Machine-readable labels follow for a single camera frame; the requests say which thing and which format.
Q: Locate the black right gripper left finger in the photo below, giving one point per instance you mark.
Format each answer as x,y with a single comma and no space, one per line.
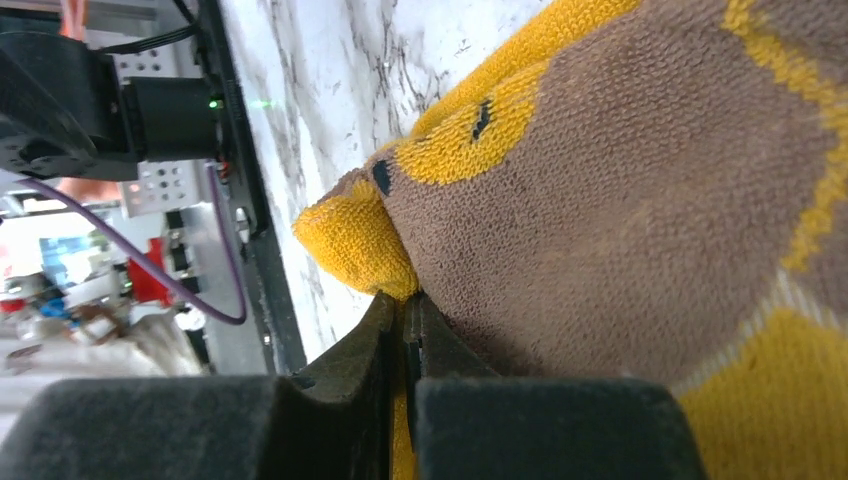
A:
331,420

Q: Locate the yellow bear towel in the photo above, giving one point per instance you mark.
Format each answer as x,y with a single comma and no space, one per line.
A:
655,189

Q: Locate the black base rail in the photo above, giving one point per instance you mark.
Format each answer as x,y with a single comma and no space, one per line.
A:
269,340

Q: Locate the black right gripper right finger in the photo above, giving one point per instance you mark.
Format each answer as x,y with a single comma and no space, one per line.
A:
468,422

